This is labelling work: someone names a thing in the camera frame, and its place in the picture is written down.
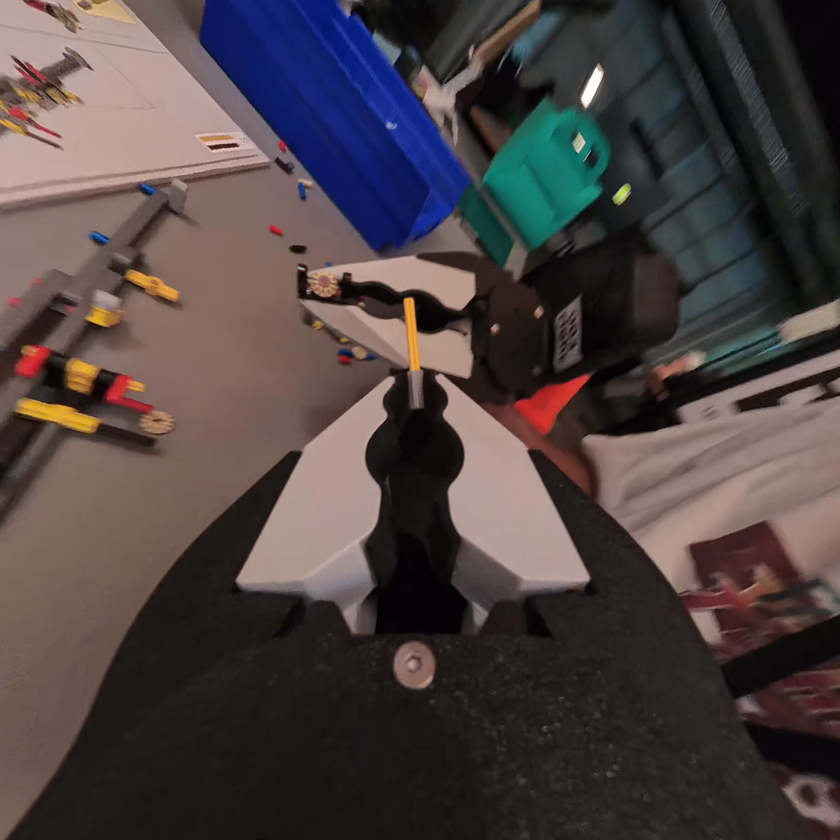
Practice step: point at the wall lamp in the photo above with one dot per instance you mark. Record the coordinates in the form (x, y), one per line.
(592, 85)

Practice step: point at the long grey lego beam assembly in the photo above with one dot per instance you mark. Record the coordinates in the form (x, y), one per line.
(85, 275)

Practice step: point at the open lego instruction booklet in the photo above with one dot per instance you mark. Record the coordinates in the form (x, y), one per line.
(131, 118)

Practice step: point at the light grey lego pin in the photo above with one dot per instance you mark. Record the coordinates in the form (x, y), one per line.
(415, 390)

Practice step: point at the black lego fork red pins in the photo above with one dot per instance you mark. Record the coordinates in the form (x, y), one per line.
(303, 282)

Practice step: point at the blue plastic bin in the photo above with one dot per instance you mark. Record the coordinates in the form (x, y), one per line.
(328, 98)

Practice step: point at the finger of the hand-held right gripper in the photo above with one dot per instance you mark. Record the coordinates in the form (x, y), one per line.
(446, 354)
(420, 272)

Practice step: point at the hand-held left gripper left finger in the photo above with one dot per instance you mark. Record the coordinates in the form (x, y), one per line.
(315, 525)

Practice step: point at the short yellow lego axle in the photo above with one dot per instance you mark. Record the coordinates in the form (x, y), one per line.
(411, 331)

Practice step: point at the teal felt bag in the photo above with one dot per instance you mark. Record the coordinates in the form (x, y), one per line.
(538, 177)

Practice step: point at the wooden board document stand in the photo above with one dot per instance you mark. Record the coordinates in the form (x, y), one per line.
(453, 92)

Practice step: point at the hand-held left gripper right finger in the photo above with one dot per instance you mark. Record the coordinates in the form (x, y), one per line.
(518, 525)

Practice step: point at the orange reflective vest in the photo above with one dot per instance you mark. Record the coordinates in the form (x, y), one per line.
(551, 403)

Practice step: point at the person's white shirt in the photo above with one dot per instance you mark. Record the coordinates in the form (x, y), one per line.
(689, 472)

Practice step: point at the pile of small lego pins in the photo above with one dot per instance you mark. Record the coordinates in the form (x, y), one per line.
(348, 355)

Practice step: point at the tan lego gear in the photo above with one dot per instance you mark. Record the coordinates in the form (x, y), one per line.
(323, 283)
(157, 422)

